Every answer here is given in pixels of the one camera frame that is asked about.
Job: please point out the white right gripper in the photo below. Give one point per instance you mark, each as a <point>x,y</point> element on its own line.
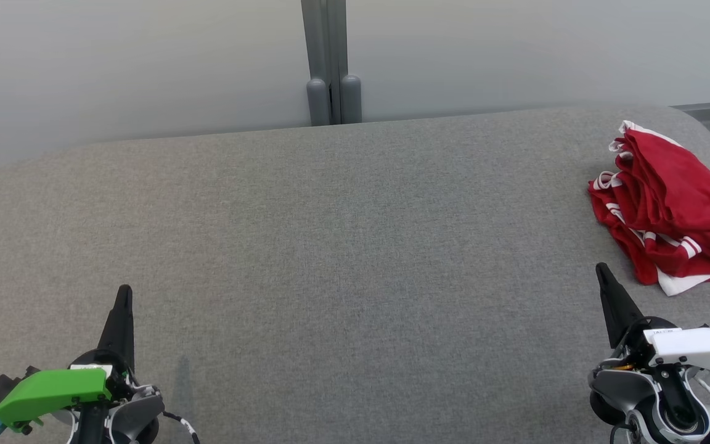
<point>700,348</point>

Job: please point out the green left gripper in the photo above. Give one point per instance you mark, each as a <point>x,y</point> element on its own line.
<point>53,391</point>

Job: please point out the red shorts with white stripes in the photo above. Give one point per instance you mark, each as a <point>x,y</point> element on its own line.
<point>669,179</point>

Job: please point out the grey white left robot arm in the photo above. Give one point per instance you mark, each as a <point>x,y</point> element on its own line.
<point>136,413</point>

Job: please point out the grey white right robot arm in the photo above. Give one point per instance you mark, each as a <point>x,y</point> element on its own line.
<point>620,385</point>

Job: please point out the grey post with rounded feet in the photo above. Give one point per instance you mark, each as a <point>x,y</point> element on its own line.
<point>330,61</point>

